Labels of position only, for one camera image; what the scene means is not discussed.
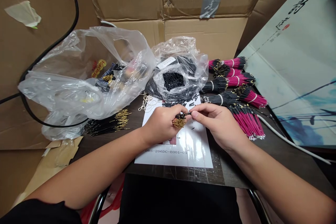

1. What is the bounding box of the person's body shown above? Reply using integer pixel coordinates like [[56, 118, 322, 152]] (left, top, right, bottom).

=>
[[117, 173, 243, 224]]

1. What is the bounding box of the piece of beige masking tape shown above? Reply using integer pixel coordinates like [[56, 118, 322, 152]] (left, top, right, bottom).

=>
[[4, 0, 42, 29]]

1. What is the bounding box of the white printed paper sheet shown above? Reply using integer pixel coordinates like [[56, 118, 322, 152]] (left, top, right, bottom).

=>
[[134, 94, 214, 169]]

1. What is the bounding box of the crumpled brown tape piece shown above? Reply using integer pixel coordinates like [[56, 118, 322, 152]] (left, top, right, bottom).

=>
[[43, 136, 84, 167]]

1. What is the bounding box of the pink and black wire bundle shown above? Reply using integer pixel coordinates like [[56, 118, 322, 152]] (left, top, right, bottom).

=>
[[201, 72, 257, 94], [203, 86, 268, 110], [210, 67, 245, 79], [227, 104, 266, 141], [208, 56, 247, 72]]

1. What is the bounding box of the red plastic stool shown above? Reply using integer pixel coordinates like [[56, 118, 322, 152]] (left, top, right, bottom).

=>
[[80, 181, 124, 224]]

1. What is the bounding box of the heap of beige rubber bands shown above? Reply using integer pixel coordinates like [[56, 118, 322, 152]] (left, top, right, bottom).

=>
[[137, 92, 156, 113]]

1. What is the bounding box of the small clear bag of black tubes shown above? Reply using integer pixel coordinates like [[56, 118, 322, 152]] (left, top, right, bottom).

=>
[[145, 36, 210, 104]]

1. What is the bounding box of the large clear plastic bag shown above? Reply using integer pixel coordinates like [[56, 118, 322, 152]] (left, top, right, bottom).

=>
[[17, 26, 156, 141]]

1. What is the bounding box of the black cable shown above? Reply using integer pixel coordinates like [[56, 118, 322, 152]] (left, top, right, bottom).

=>
[[0, 0, 90, 128]]

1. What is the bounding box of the person's left hand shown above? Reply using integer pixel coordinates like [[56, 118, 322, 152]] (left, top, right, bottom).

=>
[[141, 104, 188, 149]]

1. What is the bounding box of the yellow and red packet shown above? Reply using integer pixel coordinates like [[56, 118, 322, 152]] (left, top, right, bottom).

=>
[[90, 59, 107, 79]]

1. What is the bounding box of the cardboard sheet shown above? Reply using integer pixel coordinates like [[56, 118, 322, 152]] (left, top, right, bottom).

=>
[[0, 0, 107, 152]]

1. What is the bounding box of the bunch of gold-pin black wires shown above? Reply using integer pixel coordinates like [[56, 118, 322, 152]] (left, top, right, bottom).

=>
[[172, 113, 187, 130]]

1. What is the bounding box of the white cable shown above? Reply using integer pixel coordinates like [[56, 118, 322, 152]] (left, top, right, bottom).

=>
[[255, 114, 332, 166]]

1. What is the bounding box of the metal table leg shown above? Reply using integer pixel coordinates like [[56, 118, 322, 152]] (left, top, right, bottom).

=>
[[246, 188, 271, 224], [89, 189, 111, 224]]

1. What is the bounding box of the ink painting poster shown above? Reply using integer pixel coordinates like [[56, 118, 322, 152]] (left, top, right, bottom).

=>
[[239, 0, 336, 152]]

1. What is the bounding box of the person's right hand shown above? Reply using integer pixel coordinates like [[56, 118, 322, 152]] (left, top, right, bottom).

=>
[[189, 103, 252, 154]]

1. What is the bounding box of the pile of gold-pin black wires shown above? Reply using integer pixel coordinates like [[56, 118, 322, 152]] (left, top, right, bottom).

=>
[[83, 108, 131, 137]]

